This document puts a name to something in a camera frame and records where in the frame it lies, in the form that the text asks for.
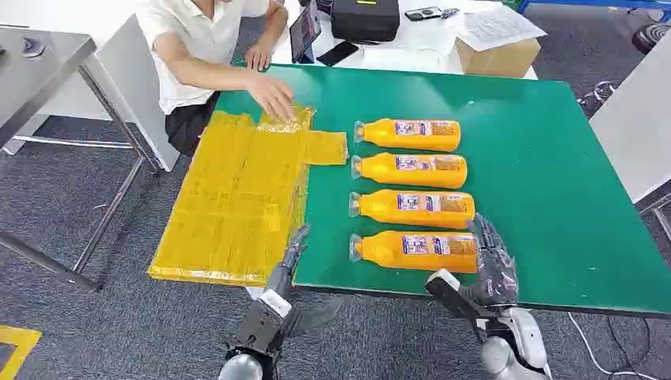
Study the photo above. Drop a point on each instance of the person's left hand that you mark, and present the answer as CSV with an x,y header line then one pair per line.
x,y
258,55

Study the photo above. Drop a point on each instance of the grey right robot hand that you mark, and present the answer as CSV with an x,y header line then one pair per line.
x,y
495,275

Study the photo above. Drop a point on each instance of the person's right hand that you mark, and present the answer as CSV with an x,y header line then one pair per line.
x,y
272,97

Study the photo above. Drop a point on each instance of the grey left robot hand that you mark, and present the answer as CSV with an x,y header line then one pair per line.
x,y
280,278

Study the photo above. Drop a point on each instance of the orange drink bottle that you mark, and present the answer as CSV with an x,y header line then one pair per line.
x,y
380,170
382,208
382,137
382,253

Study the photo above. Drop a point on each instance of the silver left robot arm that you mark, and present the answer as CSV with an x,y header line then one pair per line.
x,y
240,368

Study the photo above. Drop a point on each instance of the black tablet on stand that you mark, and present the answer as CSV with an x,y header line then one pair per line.
x,y
304,31

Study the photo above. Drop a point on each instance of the person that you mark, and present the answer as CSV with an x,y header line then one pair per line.
x,y
194,36

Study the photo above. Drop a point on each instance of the black smartphone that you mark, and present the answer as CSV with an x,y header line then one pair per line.
x,y
338,53

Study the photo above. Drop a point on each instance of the yellow sheet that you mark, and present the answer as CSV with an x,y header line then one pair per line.
x,y
236,199

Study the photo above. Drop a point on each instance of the green table mat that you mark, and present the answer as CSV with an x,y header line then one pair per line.
x,y
534,183

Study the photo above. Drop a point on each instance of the black carrying case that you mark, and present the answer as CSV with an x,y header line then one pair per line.
x,y
364,21

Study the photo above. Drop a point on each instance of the white panel with metal foot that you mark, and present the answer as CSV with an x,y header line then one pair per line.
x,y
136,105

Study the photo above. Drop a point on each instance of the white table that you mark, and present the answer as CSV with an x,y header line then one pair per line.
x,y
414,44

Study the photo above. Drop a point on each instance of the small black handheld device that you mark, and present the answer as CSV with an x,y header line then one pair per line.
x,y
422,13

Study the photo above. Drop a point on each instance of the bunch of keys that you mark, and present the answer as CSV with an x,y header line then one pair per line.
x,y
451,12

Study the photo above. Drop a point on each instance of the large white panel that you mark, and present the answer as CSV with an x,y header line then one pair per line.
x,y
639,131

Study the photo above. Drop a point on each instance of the chair base with castors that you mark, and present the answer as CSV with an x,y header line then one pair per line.
x,y
597,97

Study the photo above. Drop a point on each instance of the brown cardboard box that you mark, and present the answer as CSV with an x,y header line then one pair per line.
x,y
498,62

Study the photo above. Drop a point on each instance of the steel table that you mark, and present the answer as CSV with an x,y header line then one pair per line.
x,y
36,78

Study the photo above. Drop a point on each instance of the round grey metal object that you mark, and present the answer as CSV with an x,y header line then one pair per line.
x,y
33,47

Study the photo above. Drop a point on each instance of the printed paper sheets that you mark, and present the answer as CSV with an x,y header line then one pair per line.
x,y
495,26

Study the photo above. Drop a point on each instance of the black round stool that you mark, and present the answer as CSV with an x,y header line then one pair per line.
x,y
652,38

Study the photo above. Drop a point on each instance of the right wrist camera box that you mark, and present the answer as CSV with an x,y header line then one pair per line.
x,y
445,293

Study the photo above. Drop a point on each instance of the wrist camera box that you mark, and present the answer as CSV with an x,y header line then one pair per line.
x,y
445,293
257,328

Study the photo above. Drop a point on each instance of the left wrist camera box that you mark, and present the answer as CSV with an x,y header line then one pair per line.
x,y
257,328

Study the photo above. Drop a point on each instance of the blue metal shelf frame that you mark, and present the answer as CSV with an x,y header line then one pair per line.
x,y
592,4

